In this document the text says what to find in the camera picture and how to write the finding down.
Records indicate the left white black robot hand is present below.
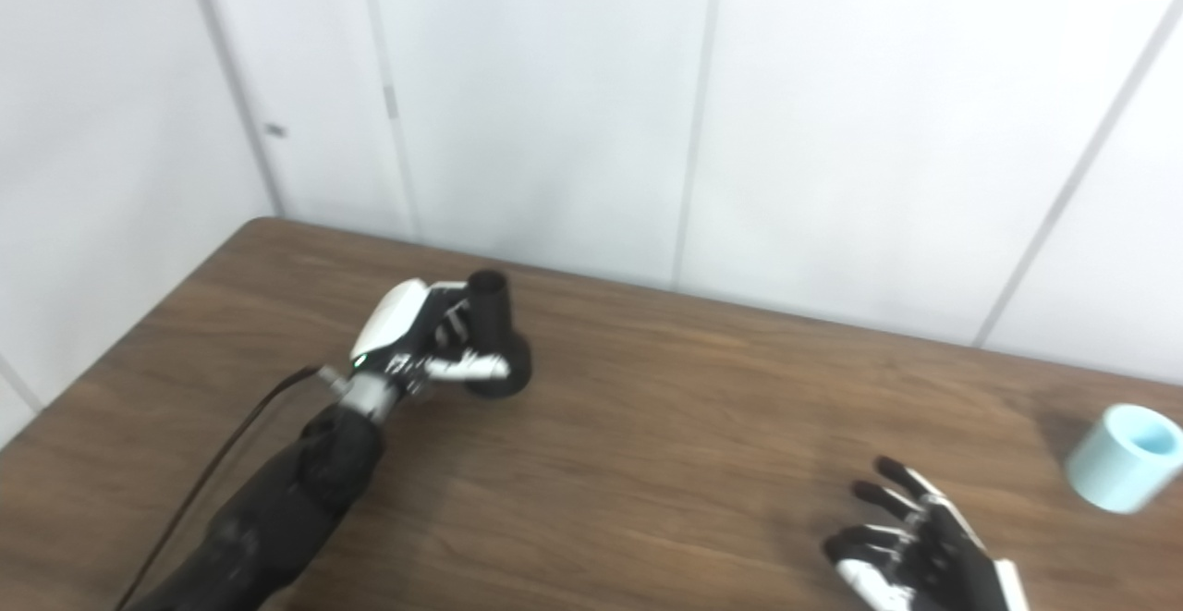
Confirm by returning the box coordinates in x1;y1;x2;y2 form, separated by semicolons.
349;278;511;392

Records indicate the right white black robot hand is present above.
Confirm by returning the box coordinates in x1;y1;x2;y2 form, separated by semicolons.
823;456;1032;611

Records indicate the black flared nozzle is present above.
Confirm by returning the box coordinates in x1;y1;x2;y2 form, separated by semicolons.
462;269;534;399

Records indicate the light-blue hose piece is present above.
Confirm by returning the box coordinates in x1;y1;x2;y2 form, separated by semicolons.
1063;403;1183;514

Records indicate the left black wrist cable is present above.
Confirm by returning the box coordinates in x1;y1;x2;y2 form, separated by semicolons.
111;363;348;611

